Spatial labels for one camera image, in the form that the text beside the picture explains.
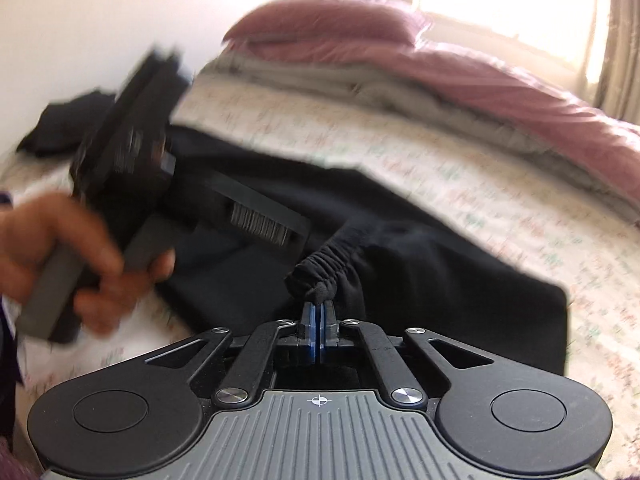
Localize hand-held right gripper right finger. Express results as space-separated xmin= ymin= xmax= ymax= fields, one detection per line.
xmin=320 ymin=302 xmax=496 ymax=406

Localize person's left forearm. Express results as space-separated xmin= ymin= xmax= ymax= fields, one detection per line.
xmin=0 ymin=187 xmax=26 ymax=386

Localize pink and grey duvet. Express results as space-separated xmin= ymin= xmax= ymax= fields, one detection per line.
xmin=197 ymin=42 xmax=640 ymax=221

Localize dark folded cloth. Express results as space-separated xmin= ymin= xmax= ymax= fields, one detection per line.
xmin=16 ymin=89 xmax=118 ymax=157

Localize black pants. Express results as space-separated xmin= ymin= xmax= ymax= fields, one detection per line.
xmin=152 ymin=124 xmax=571 ymax=378

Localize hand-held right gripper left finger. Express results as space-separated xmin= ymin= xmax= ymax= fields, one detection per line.
xmin=145 ymin=302 xmax=317 ymax=408

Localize grey patterned curtain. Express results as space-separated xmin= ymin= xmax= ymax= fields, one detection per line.
xmin=587 ymin=0 xmax=640 ymax=123

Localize person's left hand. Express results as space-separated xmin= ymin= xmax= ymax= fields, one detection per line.
xmin=0 ymin=194 xmax=176 ymax=333

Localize window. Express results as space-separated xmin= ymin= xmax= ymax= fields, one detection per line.
xmin=415 ymin=0 xmax=601 ymax=81

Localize floral bed sheet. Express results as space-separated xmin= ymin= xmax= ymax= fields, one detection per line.
xmin=0 ymin=77 xmax=640 ymax=466

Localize pink pillow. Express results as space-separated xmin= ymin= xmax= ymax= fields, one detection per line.
xmin=222 ymin=0 xmax=436 ymax=53

